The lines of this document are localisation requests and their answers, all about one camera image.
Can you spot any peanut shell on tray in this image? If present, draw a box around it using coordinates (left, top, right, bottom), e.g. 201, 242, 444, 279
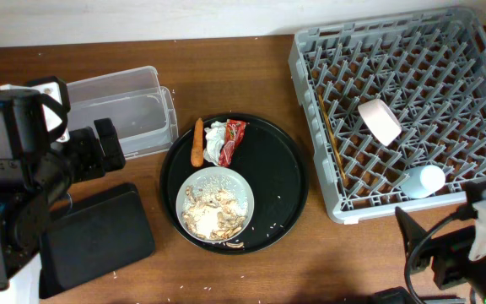
224, 242, 245, 248

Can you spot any black rectangular bin lid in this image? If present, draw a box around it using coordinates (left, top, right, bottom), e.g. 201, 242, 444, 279
39, 183, 155, 299

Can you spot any orange carrot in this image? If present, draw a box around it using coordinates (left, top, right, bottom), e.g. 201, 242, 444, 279
191, 118, 204, 167

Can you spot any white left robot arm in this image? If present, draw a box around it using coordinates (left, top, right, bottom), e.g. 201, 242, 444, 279
0, 77, 126, 303

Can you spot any wooden chopstick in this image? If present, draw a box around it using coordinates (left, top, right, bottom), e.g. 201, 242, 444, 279
318, 95, 348, 186

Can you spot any grey dishwasher rack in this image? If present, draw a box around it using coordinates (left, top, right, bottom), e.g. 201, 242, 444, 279
289, 8, 486, 225

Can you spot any clear plastic bin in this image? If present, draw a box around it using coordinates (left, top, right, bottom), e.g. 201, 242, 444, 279
67, 66, 179, 160

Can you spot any white plate with food scraps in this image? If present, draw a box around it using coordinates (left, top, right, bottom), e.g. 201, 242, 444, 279
175, 166, 255, 246

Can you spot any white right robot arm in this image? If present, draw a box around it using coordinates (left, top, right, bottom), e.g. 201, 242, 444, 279
369, 205, 486, 303

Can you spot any light blue cup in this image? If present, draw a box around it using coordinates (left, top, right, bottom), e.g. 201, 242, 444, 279
400, 165, 446, 199

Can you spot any red snack wrapper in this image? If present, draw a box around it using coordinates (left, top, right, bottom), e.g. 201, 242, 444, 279
219, 119, 247, 167

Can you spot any round black tray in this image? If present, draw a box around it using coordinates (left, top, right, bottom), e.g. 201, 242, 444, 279
159, 113, 309, 255

